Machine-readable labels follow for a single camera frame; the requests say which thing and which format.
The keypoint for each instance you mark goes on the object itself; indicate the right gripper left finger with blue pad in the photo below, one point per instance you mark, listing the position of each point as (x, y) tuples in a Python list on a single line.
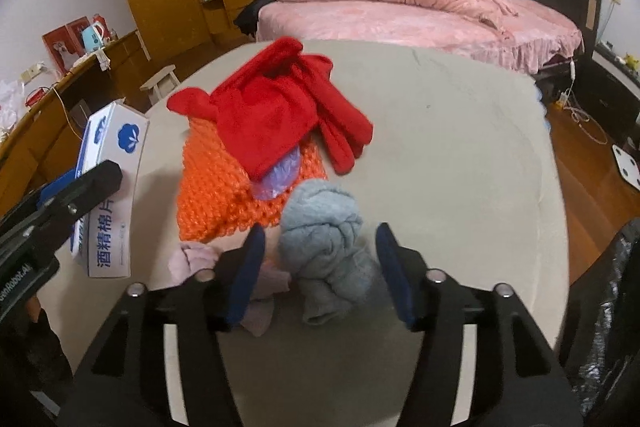
[(121, 380)]

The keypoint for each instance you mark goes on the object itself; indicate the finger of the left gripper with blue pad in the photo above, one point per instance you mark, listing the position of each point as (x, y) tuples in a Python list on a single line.
[(51, 189), (53, 221)]

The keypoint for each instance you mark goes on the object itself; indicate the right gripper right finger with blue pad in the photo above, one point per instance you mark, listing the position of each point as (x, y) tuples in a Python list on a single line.
[(517, 379)]

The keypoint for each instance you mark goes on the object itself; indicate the grey socks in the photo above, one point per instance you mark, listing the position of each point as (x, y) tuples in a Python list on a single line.
[(322, 247)]

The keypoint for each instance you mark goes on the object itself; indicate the pink cloth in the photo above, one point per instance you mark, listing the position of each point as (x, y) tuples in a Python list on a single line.
[(190, 258)]

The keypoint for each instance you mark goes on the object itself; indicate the white blue cotton pad box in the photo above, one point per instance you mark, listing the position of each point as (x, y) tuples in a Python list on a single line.
[(111, 152)]

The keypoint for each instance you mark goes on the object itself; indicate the orange knitted mat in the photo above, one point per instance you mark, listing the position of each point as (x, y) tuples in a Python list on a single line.
[(214, 197)]

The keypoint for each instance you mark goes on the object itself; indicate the blue plastic bag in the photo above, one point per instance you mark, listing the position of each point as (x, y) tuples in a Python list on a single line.
[(279, 178)]

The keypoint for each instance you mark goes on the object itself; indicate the red fleece cloth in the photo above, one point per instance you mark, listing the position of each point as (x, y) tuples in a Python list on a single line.
[(271, 103)]

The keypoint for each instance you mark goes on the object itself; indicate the black lined trash bin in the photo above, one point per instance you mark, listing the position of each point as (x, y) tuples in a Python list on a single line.
[(599, 349)]

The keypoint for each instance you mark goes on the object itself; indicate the wooden desk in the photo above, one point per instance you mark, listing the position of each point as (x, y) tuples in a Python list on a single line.
[(46, 142)]

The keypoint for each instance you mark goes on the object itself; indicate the beige table cloth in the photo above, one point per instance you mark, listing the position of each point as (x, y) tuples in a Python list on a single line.
[(462, 168)]

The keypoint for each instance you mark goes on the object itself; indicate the small white stool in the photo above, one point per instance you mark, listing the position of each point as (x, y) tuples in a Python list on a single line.
[(161, 84)]

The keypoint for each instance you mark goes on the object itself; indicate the blue electric kettle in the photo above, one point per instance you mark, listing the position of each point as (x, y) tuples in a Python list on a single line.
[(93, 37)]

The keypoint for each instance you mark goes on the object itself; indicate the black clothes on bed end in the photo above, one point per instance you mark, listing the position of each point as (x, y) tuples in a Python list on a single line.
[(247, 20)]

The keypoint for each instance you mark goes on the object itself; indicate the white bathroom scale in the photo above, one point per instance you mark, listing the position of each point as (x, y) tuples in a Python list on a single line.
[(627, 167)]

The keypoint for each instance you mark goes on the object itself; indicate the bed with pink sheet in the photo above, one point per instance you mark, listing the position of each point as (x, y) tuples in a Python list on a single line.
[(533, 39)]

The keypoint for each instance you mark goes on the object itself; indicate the black white nightstand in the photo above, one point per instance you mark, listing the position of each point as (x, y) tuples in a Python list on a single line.
[(609, 93)]

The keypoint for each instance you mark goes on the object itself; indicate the yellow plush toy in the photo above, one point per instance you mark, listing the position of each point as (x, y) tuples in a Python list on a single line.
[(632, 62)]

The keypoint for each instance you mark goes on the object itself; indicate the red picture frame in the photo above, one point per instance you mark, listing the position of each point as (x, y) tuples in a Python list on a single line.
[(65, 45)]

